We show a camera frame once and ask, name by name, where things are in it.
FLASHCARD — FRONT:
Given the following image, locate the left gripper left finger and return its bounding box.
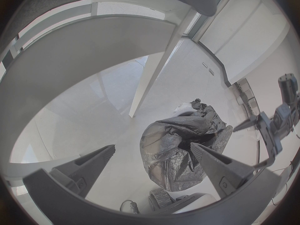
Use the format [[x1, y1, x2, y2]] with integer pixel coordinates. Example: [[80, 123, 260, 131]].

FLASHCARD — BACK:
[[50, 144, 116, 197]]

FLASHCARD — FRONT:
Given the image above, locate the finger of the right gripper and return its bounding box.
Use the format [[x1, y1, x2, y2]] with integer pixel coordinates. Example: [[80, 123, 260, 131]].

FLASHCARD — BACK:
[[232, 115, 259, 133], [253, 154, 276, 171]]

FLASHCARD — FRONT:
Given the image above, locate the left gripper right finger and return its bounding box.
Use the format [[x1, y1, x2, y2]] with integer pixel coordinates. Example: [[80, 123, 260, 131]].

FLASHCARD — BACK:
[[190, 142, 255, 200]]

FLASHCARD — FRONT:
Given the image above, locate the black plastic bag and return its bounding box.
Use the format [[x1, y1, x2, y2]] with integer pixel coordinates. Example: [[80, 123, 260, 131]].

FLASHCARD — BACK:
[[140, 98, 234, 193]]

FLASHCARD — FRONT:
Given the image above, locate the white round table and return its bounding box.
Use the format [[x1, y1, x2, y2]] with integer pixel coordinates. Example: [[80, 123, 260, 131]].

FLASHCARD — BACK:
[[0, 0, 202, 190]]

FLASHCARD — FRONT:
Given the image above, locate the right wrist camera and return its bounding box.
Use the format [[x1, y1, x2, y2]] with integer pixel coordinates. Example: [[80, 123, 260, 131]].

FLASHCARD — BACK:
[[272, 104, 293, 130]]

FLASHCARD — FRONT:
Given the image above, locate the black cable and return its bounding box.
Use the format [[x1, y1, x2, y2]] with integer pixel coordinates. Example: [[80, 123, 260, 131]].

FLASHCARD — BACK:
[[120, 199, 141, 214]]

